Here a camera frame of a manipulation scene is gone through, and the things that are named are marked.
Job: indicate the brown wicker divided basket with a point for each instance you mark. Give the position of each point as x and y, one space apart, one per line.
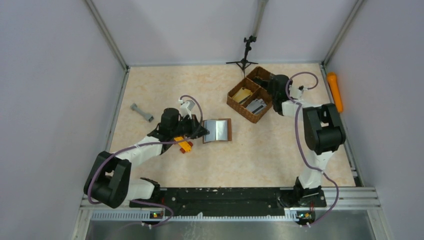
253 82

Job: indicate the orange cylinder handle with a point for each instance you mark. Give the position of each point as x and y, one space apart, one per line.
332 81

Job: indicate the grey plastic dumbbell piece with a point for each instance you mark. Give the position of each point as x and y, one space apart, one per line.
147 116

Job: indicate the silver cards in basket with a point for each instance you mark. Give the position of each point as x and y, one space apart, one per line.
256 106

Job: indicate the brown leather card holder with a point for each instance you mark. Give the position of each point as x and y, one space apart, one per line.
219 130

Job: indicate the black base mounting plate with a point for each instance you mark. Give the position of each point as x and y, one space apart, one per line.
230 201

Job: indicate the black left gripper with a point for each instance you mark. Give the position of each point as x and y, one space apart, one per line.
197 130

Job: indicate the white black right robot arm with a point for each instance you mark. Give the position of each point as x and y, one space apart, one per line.
318 133

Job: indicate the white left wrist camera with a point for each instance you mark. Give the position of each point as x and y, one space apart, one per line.
186 107

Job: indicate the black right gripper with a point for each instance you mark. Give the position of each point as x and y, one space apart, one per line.
269 85

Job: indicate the yellow toy car block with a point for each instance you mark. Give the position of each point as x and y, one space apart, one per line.
185 146

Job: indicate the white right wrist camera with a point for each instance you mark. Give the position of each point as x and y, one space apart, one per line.
296 92

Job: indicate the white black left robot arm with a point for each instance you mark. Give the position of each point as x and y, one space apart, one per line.
109 183

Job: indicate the black mini tripod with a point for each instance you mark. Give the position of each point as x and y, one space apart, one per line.
244 63

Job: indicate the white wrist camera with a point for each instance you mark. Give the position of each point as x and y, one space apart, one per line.
296 92
186 107

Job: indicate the gold cards in basket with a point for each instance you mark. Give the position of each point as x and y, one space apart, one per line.
242 95

